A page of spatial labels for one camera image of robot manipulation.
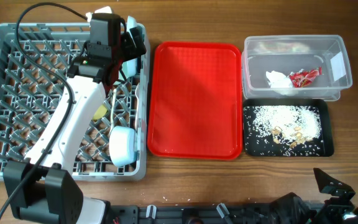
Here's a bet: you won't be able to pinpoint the white plastic spoon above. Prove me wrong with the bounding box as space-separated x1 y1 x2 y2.
109 88 117 133

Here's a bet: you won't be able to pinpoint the yellow plastic cup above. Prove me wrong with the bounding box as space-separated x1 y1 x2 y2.
92 105 108 121

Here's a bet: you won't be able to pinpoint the white plastic fork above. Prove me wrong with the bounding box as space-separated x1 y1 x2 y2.
134 83 140 130

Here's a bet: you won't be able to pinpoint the light blue small bowl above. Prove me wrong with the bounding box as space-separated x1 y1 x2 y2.
109 126 137 167

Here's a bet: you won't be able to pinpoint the light blue plate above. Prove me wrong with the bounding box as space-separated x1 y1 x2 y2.
122 16 137 78

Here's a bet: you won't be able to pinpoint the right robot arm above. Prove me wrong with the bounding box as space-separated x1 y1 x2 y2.
269 168 358 224

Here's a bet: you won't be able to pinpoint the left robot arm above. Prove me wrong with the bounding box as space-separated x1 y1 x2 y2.
3 12 147 223

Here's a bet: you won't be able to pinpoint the black food waste tray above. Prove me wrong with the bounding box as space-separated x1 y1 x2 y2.
243 98 334 157

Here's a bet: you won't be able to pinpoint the grey plastic dishwasher rack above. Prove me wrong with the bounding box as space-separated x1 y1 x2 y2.
0 22 150 181

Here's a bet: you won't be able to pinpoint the clear plastic waste bin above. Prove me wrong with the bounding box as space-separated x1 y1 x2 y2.
242 35 353 101

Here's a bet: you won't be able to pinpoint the peanut shells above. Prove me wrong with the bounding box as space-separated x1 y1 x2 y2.
271 126 313 149

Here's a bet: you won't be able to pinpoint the red plastic serving tray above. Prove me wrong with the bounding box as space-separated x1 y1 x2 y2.
147 41 242 160

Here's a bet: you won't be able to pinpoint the pile of white rice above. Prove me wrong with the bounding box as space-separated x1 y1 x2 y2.
244 105 322 144

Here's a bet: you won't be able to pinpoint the red snack wrapper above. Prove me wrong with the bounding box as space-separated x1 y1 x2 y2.
289 67 323 88

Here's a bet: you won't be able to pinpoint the crumpled white paper napkin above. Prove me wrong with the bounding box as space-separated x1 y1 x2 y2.
265 71 293 88

